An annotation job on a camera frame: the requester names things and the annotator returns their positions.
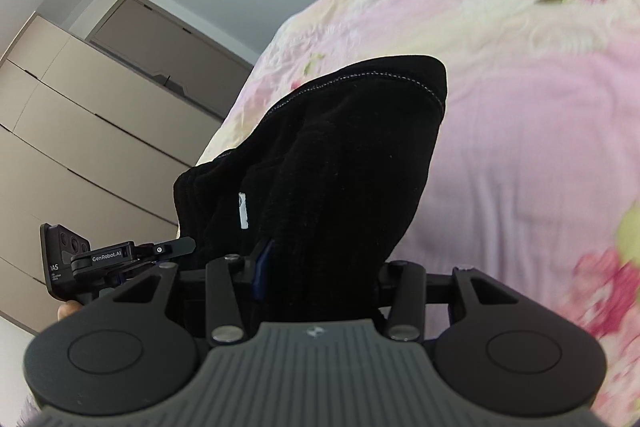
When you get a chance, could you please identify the brown door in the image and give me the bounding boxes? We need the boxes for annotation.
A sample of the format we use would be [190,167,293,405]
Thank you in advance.
[86,0,256,122]

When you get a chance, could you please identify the black pants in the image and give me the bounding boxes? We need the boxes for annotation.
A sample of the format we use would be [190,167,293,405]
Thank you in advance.
[172,55,447,326]

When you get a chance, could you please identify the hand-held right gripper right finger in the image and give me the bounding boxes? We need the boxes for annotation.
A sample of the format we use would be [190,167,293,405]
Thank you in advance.
[372,259,522,344]

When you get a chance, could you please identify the pink floral bedsheet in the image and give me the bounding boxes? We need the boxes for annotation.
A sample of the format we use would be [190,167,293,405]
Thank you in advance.
[195,0,640,427]

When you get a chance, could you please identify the person's left hand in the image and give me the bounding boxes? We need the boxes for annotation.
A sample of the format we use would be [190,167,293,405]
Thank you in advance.
[57,301,87,324]

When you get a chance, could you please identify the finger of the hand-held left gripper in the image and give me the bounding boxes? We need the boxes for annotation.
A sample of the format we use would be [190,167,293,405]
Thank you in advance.
[134,236,197,269]

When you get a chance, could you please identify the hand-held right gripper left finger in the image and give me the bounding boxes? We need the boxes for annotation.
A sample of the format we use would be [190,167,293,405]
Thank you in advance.
[113,239,274,349]

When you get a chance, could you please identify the beige wardrobe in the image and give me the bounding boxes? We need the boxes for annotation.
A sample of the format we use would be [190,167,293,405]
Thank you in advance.
[0,12,224,336]

